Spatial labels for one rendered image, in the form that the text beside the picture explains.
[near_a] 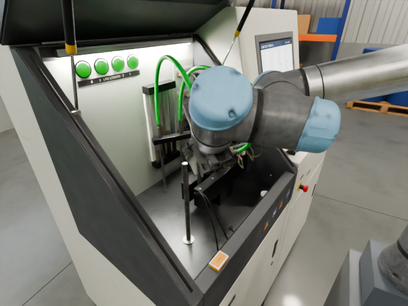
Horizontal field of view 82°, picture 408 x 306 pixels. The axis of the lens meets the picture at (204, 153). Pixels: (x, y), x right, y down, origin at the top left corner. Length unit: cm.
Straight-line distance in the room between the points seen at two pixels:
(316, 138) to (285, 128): 4
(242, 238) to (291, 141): 47
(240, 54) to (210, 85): 78
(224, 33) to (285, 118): 81
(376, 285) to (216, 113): 69
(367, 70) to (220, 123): 27
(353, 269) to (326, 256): 110
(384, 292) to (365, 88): 56
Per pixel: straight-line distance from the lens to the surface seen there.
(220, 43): 110
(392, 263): 85
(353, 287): 94
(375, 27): 710
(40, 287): 205
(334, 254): 212
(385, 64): 48
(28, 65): 73
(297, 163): 108
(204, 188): 86
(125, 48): 86
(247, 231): 76
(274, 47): 134
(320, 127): 32
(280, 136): 31
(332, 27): 591
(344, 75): 45
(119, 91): 90
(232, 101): 27
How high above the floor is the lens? 151
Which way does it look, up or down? 30 degrees down
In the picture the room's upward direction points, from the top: straight up
